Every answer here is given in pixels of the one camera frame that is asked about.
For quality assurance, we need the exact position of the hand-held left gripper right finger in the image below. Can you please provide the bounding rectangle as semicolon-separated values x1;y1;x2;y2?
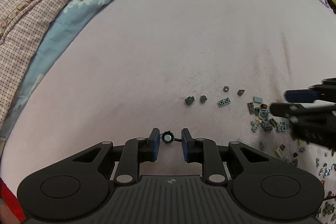
182;128;271;186

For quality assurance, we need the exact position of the blue floral blanket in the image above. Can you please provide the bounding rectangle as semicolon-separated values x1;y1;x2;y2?
5;0;189;135

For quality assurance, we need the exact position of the pile of toy bricks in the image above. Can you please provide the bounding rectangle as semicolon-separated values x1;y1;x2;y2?
236;96;336;218

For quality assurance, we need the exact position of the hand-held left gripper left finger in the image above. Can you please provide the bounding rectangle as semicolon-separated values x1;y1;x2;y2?
70;128;160;186

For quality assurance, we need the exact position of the small black toy frying pan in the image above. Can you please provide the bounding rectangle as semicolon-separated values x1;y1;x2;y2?
160;131;182;144

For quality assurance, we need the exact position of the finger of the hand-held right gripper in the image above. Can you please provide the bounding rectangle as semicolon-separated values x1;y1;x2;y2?
285;78;336;103
270;102;336;122

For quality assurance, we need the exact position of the red blanket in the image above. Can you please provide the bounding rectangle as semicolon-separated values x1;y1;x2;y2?
0;178;27;224

